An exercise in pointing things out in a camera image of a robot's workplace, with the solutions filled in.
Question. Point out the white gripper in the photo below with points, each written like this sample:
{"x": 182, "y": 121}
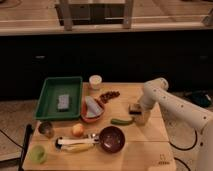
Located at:
{"x": 146, "y": 104}

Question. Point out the wooden chair legs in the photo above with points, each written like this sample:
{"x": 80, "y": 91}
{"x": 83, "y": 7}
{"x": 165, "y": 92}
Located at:
{"x": 94, "y": 12}

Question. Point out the green chili pepper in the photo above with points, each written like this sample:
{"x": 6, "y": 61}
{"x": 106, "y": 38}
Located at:
{"x": 121, "y": 122}

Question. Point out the grey sponge block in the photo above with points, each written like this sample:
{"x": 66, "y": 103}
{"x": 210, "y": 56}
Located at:
{"x": 63, "y": 102}

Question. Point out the light green cup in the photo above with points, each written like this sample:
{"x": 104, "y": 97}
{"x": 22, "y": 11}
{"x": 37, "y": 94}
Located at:
{"x": 37, "y": 154}

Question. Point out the orange bowl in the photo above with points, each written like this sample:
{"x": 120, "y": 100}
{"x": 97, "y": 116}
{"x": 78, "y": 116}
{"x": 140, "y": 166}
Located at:
{"x": 84, "y": 111}

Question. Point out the red grape bunch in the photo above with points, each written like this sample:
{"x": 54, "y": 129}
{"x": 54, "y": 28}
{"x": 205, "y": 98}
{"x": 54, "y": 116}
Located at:
{"x": 109, "y": 95}

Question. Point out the yellow apple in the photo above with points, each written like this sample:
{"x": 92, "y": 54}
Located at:
{"x": 77, "y": 130}

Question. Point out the purple bowl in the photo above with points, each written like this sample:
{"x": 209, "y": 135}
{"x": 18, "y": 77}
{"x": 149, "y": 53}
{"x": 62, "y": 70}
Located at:
{"x": 111, "y": 139}

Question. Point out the grey folded cloth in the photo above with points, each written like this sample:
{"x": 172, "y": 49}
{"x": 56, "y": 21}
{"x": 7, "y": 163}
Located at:
{"x": 93, "y": 108}

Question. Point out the white cup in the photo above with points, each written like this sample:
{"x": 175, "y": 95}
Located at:
{"x": 95, "y": 81}

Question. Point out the small metal cup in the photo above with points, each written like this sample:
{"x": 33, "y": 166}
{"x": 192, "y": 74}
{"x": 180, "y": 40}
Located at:
{"x": 46, "y": 129}

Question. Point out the black bar left of table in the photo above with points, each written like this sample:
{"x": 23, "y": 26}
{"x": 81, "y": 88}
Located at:
{"x": 28, "y": 132}

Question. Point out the yellow banana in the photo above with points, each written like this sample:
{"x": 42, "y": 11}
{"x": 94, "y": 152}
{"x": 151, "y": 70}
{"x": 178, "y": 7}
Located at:
{"x": 77, "y": 147}

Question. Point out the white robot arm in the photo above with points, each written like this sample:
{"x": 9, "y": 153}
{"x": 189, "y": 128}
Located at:
{"x": 156, "y": 91}

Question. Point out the metal spoon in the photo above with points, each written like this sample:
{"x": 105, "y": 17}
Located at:
{"x": 92, "y": 135}

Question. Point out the green plastic tray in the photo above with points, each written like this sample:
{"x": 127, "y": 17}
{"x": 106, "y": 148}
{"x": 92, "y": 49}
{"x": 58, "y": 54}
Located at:
{"x": 53, "y": 87}

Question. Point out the teal black object on floor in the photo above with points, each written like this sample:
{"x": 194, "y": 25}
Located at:
{"x": 201, "y": 99}

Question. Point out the white handled utensil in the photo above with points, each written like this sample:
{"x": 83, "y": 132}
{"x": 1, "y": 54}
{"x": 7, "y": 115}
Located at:
{"x": 75, "y": 141}

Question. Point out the black whiteboard eraser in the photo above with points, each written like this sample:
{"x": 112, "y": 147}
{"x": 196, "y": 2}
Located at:
{"x": 134, "y": 109}

